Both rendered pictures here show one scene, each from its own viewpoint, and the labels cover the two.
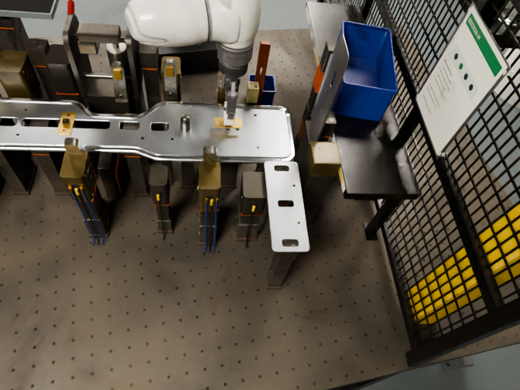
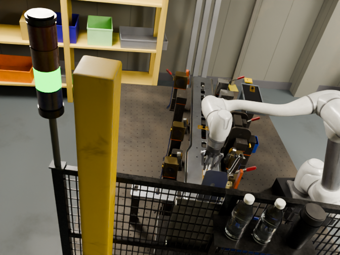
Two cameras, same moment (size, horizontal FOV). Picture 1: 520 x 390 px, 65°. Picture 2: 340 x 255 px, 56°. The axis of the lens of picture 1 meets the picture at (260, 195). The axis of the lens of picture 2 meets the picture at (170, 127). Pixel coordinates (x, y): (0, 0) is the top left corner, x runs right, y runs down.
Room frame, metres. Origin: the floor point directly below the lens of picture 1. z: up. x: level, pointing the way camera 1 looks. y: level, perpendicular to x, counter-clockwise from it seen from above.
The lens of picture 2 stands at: (0.86, -1.20, 2.40)
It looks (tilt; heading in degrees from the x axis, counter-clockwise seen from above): 39 degrees down; 102
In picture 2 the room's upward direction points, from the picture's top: 10 degrees clockwise
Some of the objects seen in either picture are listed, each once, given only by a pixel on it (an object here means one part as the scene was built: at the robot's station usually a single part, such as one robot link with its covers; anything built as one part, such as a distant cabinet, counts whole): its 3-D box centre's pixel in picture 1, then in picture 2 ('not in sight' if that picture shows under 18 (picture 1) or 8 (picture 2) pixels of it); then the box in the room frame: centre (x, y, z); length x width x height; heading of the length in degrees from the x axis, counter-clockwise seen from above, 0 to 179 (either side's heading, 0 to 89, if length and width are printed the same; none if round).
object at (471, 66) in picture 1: (456, 86); (198, 227); (0.87, -0.42, 1.30); 0.23 x 0.02 x 0.31; 15
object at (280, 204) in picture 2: not in sight; (270, 220); (1.09, -0.46, 1.53); 0.07 x 0.07 x 0.20
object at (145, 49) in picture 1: (154, 96); (232, 164); (0.98, 0.43, 0.91); 0.07 x 0.05 x 0.42; 15
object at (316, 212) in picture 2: not in sight; (304, 227); (1.21, -0.42, 1.52); 0.07 x 0.07 x 0.18
